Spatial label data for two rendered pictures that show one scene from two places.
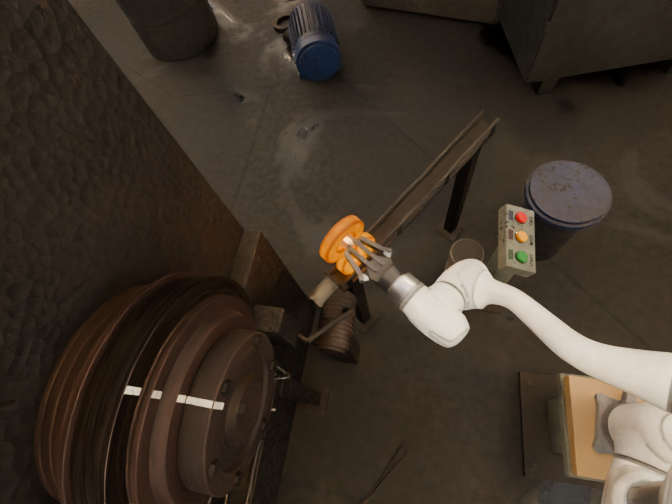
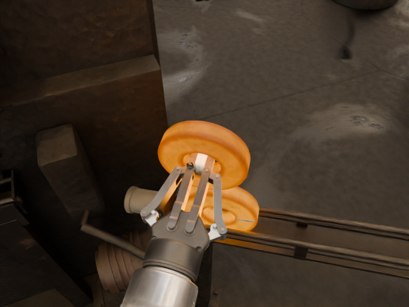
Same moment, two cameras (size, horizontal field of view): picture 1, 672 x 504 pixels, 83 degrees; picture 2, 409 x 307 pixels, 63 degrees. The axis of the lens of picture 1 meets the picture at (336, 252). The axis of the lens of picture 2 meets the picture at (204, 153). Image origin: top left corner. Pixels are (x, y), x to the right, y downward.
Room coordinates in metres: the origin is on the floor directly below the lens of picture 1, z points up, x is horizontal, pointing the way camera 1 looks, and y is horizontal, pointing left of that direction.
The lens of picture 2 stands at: (0.24, -0.26, 1.31)
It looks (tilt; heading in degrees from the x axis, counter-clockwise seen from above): 51 degrees down; 41
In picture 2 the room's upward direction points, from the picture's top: straight up
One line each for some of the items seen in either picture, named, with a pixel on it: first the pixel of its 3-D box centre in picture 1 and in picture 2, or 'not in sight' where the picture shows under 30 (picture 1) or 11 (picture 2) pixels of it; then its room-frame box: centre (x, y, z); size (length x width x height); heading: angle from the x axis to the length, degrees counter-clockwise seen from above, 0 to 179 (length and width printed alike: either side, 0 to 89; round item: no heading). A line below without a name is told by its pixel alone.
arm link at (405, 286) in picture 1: (404, 290); (161, 298); (0.30, -0.14, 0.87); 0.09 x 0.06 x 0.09; 118
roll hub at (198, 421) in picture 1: (236, 406); not in sight; (0.12, 0.27, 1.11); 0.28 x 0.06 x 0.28; 152
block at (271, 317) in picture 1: (276, 327); (73, 175); (0.38, 0.26, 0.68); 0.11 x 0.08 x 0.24; 62
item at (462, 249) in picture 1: (457, 277); not in sight; (0.46, -0.45, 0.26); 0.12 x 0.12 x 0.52
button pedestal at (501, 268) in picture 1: (499, 268); not in sight; (0.42, -0.61, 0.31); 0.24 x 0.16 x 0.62; 152
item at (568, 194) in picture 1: (549, 217); not in sight; (0.60, -0.97, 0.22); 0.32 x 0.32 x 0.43
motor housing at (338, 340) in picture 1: (343, 333); (153, 281); (0.39, 0.08, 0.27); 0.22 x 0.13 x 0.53; 152
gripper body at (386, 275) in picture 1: (383, 272); (178, 243); (0.36, -0.10, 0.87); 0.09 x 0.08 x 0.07; 28
